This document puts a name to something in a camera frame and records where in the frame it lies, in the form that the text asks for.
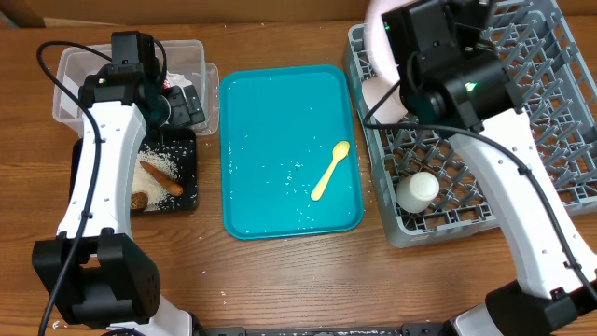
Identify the pink bowl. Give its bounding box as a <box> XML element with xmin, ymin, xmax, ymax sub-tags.
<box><xmin>362</xmin><ymin>77</ymin><xmax>408</xmax><ymax>124</ymax></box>

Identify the black tray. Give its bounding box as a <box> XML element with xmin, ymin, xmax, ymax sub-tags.
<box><xmin>93</xmin><ymin>129</ymin><xmax>199</xmax><ymax>214</ymax></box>

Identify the white napkin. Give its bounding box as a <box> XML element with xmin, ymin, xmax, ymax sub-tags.
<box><xmin>164</xmin><ymin>72</ymin><xmax>192</xmax><ymax>89</ymax></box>

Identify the orange carrot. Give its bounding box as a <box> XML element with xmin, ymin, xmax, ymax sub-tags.
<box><xmin>140</xmin><ymin>161</ymin><xmax>184</xmax><ymax>197</ymax></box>

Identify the grey dishwasher rack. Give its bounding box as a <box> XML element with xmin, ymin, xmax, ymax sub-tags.
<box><xmin>364</xmin><ymin>0</ymin><xmax>596</xmax><ymax>248</ymax></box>

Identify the brown food chunk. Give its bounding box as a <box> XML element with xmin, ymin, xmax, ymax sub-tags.
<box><xmin>130</xmin><ymin>192</ymin><xmax>148</xmax><ymax>211</ymax></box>

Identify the yellow plastic spoon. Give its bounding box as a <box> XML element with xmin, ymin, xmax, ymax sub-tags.
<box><xmin>311</xmin><ymin>141</ymin><xmax>350</xmax><ymax>202</ymax></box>

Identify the pile of white rice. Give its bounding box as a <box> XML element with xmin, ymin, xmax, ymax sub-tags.
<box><xmin>131</xmin><ymin>141</ymin><xmax>197</xmax><ymax>213</ymax></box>

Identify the clear plastic bin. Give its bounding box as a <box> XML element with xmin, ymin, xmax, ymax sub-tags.
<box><xmin>52</xmin><ymin>39</ymin><xmax>219</xmax><ymax>136</ymax></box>

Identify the teal serving tray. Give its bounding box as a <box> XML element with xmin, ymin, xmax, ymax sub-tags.
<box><xmin>219</xmin><ymin>64</ymin><xmax>365</xmax><ymax>240</ymax></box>

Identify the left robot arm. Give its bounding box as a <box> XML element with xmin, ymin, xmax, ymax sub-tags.
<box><xmin>32</xmin><ymin>31</ymin><xmax>205</xmax><ymax>335</ymax></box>

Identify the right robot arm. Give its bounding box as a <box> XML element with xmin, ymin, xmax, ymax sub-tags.
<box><xmin>366</xmin><ymin>0</ymin><xmax>596</xmax><ymax>335</ymax></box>

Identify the white cup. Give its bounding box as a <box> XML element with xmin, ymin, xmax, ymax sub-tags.
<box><xmin>396</xmin><ymin>172</ymin><xmax>439</xmax><ymax>213</ymax></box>

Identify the large white plate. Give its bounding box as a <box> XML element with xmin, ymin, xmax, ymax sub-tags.
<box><xmin>363</xmin><ymin>0</ymin><xmax>415</xmax><ymax>107</ymax></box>

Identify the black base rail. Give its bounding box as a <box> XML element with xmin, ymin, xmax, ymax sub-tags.
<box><xmin>191</xmin><ymin>322</ymin><xmax>452</xmax><ymax>336</ymax></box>

